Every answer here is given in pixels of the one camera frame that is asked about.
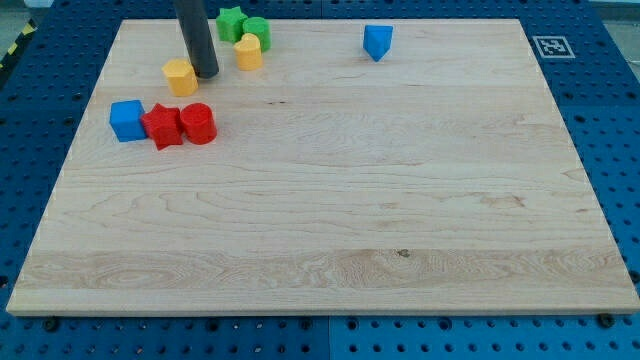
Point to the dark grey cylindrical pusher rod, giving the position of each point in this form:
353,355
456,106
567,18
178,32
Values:
194,24

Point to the black bolt left front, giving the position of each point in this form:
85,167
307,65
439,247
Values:
50,324

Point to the red cylinder block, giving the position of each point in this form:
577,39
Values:
197,121

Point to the yellow heart block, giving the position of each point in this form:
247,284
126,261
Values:
248,52

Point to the white fiducial marker tag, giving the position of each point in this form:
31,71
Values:
553,47

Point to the red star block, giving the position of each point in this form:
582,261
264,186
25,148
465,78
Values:
162,125

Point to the black bolt right front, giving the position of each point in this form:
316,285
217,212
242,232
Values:
606,320

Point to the light wooden board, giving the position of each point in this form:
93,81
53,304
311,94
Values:
440,180

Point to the yellow hexagon block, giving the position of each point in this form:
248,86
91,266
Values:
180,76

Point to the green star block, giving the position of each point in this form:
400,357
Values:
229,24

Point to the blue cube block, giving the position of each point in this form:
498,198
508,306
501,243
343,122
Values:
125,120

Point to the black bolt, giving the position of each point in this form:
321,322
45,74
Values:
50,324
606,320

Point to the green cylinder block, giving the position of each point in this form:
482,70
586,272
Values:
260,27

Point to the blue triangular prism block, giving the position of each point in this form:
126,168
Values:
377,40

